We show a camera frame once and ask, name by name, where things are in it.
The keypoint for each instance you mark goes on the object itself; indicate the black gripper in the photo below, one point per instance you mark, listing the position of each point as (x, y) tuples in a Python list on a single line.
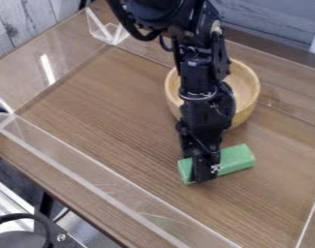
[(207, 113)]

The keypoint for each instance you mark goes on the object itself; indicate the green rectangular block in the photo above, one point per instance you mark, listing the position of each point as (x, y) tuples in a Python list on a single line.
[(236, 158)]

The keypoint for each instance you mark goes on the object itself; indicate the brown wooden bowl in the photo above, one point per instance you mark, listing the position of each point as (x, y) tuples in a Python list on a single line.
[(244, 83)]

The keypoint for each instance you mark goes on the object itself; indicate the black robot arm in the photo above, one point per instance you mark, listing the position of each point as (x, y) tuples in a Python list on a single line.
[(191, 23)]

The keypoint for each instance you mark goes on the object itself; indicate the black table leg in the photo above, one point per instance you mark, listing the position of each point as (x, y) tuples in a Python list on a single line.
[(46, 205)]

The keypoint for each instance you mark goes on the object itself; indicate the clear acrylic front wall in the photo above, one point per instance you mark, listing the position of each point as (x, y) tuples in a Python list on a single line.
[(120, 191)]

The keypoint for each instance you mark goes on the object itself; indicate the grey metal base plate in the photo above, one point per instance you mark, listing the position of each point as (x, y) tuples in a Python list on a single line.
[(68, 237)]

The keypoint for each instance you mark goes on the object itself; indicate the clear acrylic corner bracket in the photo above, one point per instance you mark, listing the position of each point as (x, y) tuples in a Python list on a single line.
[(110, 33)]

